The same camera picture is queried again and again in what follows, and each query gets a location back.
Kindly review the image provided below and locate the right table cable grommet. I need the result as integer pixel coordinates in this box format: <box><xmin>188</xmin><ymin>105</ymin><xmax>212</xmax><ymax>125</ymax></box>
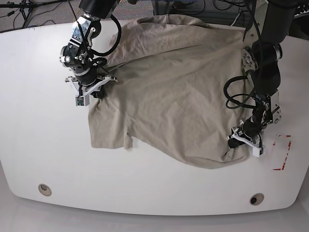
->
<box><xmin>250</xmin><ymin>193</ymin><xmax>265</xmax><ymax>206</ymax></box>

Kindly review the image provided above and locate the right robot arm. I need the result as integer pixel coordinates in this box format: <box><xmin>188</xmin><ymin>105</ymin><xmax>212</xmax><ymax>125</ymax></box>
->
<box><xmin>59</xmin><ymin>0</ymin><xmax>122</xmax><ymax>106</ymax></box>

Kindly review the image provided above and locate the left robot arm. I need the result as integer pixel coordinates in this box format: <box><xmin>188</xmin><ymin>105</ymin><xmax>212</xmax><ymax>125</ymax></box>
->
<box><xmin>223</xmin><ymin>0</ymin><xmax>302</xmax><ymax>153</ymax></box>

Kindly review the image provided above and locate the black tripod stand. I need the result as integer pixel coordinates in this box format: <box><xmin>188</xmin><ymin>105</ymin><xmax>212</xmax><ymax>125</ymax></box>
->
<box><xmin>0</xmin><ymin>0</ymin><xmax>67</xmax><ymax>29</ymax></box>

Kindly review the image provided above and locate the white power strip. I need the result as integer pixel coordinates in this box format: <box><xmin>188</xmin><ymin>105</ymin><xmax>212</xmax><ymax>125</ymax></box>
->
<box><xmin>294</xmin><ymin>3</ymin><xmax>309</xmax><ymax>19</ymax></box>

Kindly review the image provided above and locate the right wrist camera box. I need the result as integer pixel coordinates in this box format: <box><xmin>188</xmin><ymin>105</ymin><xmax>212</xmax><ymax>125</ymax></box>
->
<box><xmin>75</xmin><ymin>95</ymin><xmax>90</xmax><ymax>106</ymax></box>

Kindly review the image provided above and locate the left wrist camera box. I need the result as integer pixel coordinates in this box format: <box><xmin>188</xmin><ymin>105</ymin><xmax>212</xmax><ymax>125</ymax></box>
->
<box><xmin>252</xmin><ymin>147</ymin><xmax>265</xmax><ymax>158</ymax></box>

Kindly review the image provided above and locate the left table cable grommet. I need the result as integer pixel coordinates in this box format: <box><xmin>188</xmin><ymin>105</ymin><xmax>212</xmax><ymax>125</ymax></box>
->
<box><xmin>38</xmin><ymin>184</ymin><xmax>52</xmax><ymax>197</ymax></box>

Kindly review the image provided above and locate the table cable grommet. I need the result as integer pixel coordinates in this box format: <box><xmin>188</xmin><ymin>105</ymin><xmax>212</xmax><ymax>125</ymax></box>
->
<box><xmin>250</xmin><ymin>193</ymin><xmax>265</xmax><ymax>206</ymax></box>
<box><xmin>38</xmin><ymin>184</ymin><xmax>52</xmax><ymax>197</ymax></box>

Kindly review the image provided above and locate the red tape rectangle marking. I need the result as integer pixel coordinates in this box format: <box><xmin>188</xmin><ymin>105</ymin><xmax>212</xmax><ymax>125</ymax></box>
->
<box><xmin>270</xmin><ymin>134</ymin><xmax>292</xmax><ymax>171</ymax></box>

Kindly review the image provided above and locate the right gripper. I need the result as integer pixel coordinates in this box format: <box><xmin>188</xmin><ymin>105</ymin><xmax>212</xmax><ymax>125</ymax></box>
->
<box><xmin>65</xmin><ymin>69</ymin><xmax>118</xmax><ymax>99</ymax></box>

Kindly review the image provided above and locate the beige T-shirt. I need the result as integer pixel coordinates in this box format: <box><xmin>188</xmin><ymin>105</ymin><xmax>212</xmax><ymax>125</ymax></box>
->
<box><xmin>88</xmin><ymin>15</ymin><xmax>249</xmax><ymax>169</ymax></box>

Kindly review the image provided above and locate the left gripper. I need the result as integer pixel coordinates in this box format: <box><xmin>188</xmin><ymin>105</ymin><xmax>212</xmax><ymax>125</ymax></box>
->
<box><xmin>227</xmin><ymin>118</ymin><xmax>266</xmax><ymax>148</ymax></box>

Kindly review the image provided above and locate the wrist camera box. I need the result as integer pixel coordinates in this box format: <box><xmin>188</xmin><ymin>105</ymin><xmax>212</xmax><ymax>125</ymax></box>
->
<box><xmin>252</xmin><ymin>147</ymin><xmax>265</xmax><ymax>158</ymax></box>
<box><xmin>75</xmin><ymin>95</ymin><xmax>90</xmax><ymax>106</ymax></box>

